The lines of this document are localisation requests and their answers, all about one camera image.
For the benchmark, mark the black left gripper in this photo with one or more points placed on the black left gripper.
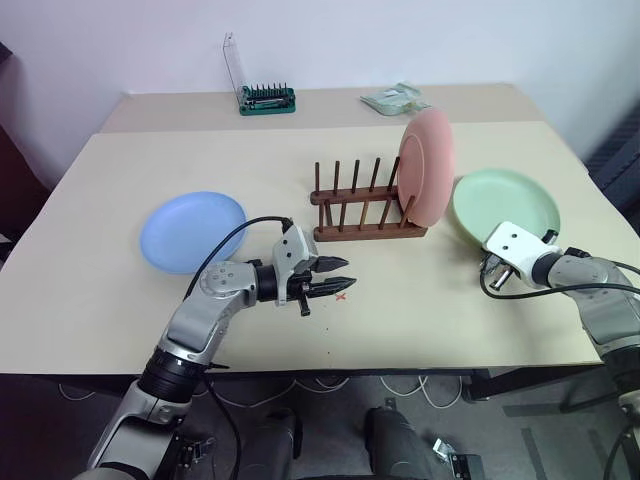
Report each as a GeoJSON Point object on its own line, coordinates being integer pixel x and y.
{"type": "Point", "coordinates": [300, 286]}

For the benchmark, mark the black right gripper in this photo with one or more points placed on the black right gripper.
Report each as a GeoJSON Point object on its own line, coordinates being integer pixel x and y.
{"type": "Point", "coordinates": [500, 276]}

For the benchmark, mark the green plate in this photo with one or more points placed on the green plate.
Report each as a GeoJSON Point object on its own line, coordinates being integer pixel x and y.
{"type": "Point", "coordinates": [500, 200]}

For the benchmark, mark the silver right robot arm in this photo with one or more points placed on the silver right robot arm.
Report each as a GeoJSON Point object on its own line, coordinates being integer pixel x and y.
{"type": "Point", "coordinates": [600, 280]}

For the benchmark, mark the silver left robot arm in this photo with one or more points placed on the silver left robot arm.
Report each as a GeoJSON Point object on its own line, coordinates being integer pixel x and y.
{"type": "Point", "coordinates": [210, 310]}

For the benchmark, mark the wooden dish rack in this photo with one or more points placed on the wooden dish rack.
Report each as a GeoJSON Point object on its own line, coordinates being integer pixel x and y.
{"type": "Point", "coordinates": [370, 232]}

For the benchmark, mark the pink plate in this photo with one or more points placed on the pink plate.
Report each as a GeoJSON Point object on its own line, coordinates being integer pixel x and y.
{"type": "Point", "coordinates": [430, 165]}

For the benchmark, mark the blue plate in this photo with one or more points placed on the blue plate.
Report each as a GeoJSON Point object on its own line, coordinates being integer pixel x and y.
{"type": "Point", "coordinates": [185, 230]}

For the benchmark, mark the dark rounded shape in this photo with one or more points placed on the dark rounded shape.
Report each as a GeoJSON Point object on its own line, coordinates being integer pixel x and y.
{"type": "Point", "coordinates": [395, 445]}
{"type": "Point", "coordinates": [275, 445]}

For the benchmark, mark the green screwdriver bit set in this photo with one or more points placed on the green screwdriver bit set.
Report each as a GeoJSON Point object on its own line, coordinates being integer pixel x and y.
{"type": "Point", "coordinates": [267, 102]}

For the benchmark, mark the clear plastic bag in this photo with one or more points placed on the clear plastic bag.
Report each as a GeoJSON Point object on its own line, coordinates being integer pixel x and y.
{"type": "Point", "coordinates": [392, 100]}

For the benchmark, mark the black floor clamp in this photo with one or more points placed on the black floor clamp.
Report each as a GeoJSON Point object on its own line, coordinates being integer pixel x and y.
{"type": "Point", "coordinates": [195, 450]}

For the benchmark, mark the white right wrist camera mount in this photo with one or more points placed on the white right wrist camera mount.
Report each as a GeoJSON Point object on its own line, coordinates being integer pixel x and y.
{"type": "Point", "coordinates": [520, 250]}

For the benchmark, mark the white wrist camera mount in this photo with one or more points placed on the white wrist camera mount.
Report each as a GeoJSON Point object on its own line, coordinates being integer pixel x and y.
{"type": "Point", "coordinates": [520, 250]}
{"type": "Point", "coordinates": [295, 247]}

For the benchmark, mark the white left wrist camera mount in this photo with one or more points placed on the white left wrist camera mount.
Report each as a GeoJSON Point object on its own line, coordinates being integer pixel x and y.
{"type": "Point", "coordinates": [295, 247]}

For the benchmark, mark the black table frame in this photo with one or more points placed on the black table frame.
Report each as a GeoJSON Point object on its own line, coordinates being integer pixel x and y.
{"type": "Point", "coordinates": [525, 381]}

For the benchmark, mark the metal floor bracket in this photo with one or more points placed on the metal floor bracket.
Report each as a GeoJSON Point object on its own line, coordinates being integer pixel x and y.
{"type": "Point", "coordinates": [457, 462]}

